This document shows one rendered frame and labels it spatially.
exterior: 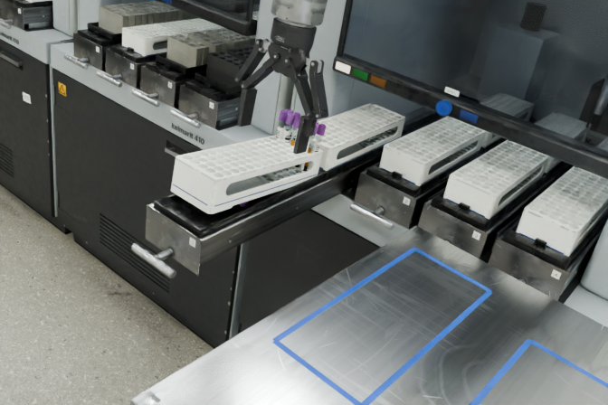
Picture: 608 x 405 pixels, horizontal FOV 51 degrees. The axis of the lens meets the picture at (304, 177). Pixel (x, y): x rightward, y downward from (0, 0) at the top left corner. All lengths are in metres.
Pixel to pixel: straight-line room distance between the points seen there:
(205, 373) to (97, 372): 1.17
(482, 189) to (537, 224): 0.12
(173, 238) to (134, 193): 0.85
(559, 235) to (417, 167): 0.29
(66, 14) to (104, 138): 0.43
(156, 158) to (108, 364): 0.61
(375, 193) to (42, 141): 1.31
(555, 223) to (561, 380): 0.35
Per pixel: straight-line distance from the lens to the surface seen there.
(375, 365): 0.83
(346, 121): 1.40
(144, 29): 1.86
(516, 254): 1.20
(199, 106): 1.58
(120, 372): 1.93
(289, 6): 1.05
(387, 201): 1.29
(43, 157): 2.30
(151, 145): 1.77
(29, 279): 2.27
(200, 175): 1.02
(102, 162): 2.00
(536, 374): 0.91
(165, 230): 1.08
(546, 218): 1.20
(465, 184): 1.23
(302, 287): 1.53
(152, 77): 1.70
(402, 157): 1.28
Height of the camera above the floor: 1.38
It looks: 27 degrees down
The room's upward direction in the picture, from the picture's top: 10 degrees clockwise
